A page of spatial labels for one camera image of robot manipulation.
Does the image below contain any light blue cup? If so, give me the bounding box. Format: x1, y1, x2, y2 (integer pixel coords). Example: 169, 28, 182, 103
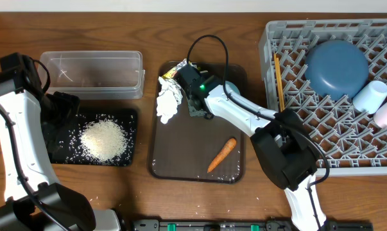
352, 80, 387, 114

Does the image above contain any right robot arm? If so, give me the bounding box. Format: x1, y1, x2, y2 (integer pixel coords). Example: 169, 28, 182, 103
176, 64, 327, 230

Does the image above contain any clear plastic bin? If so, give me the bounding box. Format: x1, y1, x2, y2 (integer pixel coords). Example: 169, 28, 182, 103
38, 51, 145, 100

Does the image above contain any foil snack wrapper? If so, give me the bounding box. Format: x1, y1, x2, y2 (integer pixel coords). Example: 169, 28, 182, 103
158, 58, 198, 82

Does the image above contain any large blue plate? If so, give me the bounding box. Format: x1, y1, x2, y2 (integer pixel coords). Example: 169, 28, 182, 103
305, 40, 368, 101

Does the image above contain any orange carrot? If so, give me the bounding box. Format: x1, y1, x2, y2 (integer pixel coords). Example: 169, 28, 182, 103
207, 138, 237, 173

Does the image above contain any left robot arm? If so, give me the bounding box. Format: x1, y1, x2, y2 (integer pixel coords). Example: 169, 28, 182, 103
0, 53, 126, 230

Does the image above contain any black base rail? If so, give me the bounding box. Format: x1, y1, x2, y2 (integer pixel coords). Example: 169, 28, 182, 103
131, 219, 374, 231

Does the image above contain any grey dishwasher rack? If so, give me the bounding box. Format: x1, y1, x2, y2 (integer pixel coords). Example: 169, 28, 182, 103
259, 19, 387, 176

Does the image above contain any brown serving tray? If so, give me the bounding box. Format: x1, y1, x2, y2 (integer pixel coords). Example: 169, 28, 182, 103
148, 60, 247, 184

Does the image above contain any pile of white rice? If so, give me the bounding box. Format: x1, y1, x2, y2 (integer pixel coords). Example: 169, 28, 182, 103
56, 114, 135, 164

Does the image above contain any black waste tray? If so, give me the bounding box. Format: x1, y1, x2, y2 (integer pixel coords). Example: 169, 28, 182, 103
47, 107, 139, 167

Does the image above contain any white napkin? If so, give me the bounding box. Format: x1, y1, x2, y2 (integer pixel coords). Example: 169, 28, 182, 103
157, 76, 183, 124

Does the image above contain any light blue bowl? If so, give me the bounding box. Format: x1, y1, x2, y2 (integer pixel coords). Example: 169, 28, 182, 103
225, 81, 241, 95

